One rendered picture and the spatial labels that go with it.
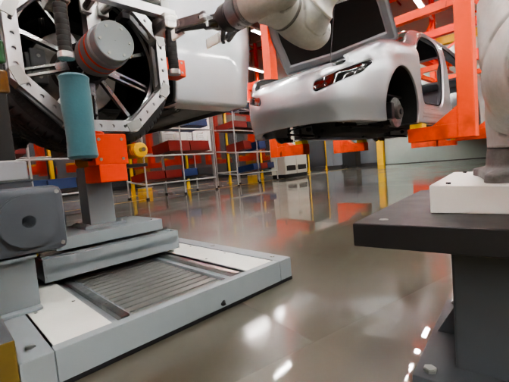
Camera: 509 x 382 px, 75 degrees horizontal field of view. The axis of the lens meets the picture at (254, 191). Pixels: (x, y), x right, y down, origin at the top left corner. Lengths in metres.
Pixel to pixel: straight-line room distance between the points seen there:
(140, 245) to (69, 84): 0.62
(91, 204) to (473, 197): 1.25
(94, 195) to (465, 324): 1.25
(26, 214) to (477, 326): 1.01
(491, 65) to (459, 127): 3.72
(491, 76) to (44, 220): 0.98
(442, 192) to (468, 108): 3.57
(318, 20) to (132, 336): 0.91
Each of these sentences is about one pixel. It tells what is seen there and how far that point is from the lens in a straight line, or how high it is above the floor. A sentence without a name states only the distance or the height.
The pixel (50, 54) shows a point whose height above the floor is 0.91.
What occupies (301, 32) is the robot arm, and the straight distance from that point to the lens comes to 0.99.
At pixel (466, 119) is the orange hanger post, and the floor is 0.70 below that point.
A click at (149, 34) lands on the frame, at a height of 0.96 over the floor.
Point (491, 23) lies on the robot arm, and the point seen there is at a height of 0.56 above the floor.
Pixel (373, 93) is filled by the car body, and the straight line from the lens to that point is 3.49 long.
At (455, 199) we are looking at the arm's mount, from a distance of 0.66.
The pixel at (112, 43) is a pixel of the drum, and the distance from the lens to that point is 1.25.
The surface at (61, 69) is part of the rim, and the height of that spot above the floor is 0.81.
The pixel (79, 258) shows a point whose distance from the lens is 1.31.
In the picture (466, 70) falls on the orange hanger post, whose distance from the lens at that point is 4.26.
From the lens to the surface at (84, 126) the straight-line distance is 1.16.
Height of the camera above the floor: 0.41
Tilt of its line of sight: 4 degrees down
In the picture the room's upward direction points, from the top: 5 degrees counter-clockwise
